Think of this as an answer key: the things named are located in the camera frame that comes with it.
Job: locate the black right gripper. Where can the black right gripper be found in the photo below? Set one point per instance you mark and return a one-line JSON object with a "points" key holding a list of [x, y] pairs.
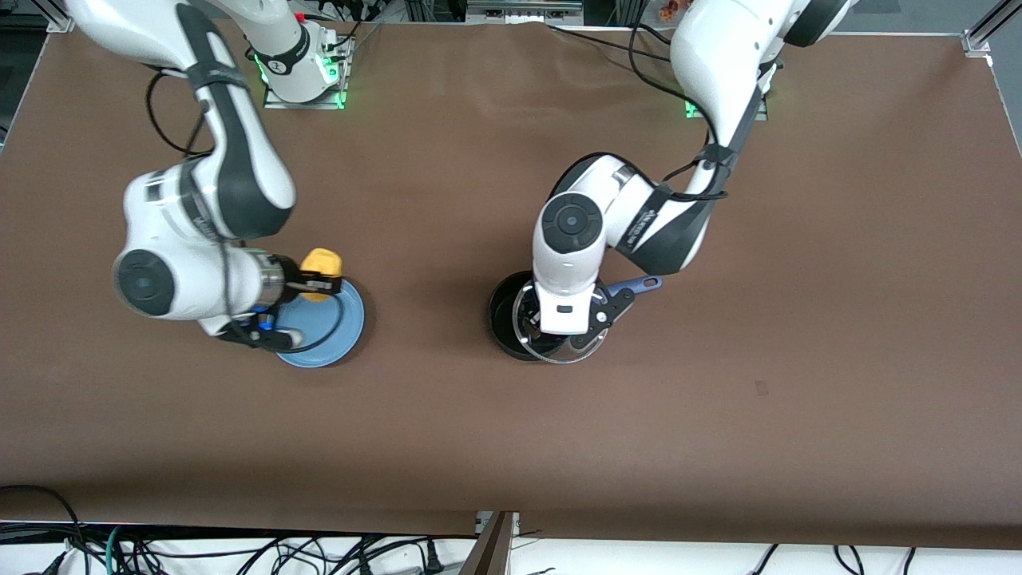
{"points": [[296, 282]]}

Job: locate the yellow potato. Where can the yellow potato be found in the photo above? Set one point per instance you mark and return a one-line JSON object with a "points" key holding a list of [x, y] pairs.
{"points": [[321, 261]]}

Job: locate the glass lid with blue knob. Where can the glass lid with blue knob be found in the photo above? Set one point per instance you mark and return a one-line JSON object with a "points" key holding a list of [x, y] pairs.
{"points": [[579, 346]]}

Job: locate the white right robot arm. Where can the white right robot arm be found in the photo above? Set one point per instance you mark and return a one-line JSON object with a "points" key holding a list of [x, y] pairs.
{"points": [[239, 160]]}

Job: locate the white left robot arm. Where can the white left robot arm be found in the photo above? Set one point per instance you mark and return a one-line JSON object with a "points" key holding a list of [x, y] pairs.
{"points": [[718, 56]]}

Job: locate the blue round plate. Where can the blue round plate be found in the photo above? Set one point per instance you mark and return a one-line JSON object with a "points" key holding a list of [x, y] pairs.
{"points": [[327, 335]]}

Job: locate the brown table cover sheet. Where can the brown table cover sheet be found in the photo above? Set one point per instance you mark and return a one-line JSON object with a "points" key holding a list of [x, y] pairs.
{"points": [[479, 439]]}

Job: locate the black power plug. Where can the black power plug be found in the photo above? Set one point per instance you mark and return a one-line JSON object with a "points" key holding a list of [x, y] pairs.
{"points": [[433, 559]]}

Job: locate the grey power strip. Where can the grey power strip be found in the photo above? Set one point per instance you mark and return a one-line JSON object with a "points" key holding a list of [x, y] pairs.
{"points": [[519, 12]]}

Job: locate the orange object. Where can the orange object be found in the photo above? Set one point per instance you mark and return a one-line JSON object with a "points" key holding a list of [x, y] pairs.
{"points": [[671, 9]]}

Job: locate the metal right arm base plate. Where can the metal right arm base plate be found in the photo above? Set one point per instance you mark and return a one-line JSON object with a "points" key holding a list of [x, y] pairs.
{"points": [[279, 103]]}

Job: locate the white metal bracket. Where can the white metal bracket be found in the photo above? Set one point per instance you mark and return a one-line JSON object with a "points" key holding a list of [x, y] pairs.
{"points": [[481, 523]]}

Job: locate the brown wooden post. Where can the brown wooden post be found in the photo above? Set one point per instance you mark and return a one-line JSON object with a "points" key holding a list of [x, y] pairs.
{"points": [[489, 555]]}

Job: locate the aluminium frame profile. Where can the aluminium frame profile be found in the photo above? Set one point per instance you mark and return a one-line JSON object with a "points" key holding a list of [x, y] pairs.
{"points": [[56, 22], [978, 38]]}

